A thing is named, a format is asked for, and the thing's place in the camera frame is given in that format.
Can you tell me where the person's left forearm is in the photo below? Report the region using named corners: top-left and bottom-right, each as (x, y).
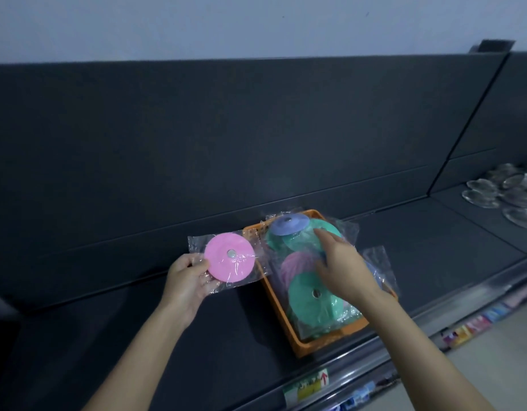
top-left (81, 305), bottom-right (191, 411)

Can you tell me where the yellow green shelf label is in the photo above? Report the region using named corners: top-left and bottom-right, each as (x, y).
top-left (283, 368), bottom-right (331, 408)

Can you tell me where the pink round disc packet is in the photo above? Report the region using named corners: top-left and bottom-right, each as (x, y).
top-left (187, 230), bottom-right (271, 292)

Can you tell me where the lilac ribbed disc packet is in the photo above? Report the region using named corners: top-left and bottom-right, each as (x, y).
top-left (280, 251), bottom-right (327, 292)

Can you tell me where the large teal round disc packet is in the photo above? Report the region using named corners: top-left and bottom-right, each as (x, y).
top-left (286, 271), bottom-right (363, 332)

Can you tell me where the dark grey shelving unit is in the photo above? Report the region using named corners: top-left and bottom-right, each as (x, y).
top-left (429, 50), bottom-right (527, 257)
top-left (0, 52), bottom-right (527, 411)

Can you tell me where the small teal round disc packet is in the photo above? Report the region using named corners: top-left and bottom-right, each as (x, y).
top-left (264, 217), bottom-right (359, 256)

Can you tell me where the person's right hand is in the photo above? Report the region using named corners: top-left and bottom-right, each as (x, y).
top-left (313, 228), bottom-right (395, 311)

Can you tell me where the person's right forearm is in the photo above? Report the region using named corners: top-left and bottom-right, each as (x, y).
top-left (360, 293), bottom-right (497, 411)

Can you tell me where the orange plastic basket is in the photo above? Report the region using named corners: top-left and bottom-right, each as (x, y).
top-left (243, 209), bottom-right (399, 359)

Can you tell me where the blue round disc packet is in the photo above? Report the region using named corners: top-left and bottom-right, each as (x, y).
top-left (263, 209), bottom-right (315, 240)

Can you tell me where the group of clear glass dishes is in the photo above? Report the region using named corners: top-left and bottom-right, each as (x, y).
top-left (461, 161), bottom-right (527, 231)

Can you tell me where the person's left hand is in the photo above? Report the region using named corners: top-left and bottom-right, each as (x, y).
top-left (160, 253), bottom-right (221, 329)

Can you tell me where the clear plastic wrapped packet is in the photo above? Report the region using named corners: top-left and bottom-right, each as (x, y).
top-left (361, 245), bottom-right (399, 297)

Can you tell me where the black shelf top bracket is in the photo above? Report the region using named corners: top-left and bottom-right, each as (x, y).
top-left (468, 39), bottom-right (516, 54)

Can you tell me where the row of colourful shelf labels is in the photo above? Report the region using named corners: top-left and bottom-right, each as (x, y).
top-left (439, 281), bottom-right (527, 350)

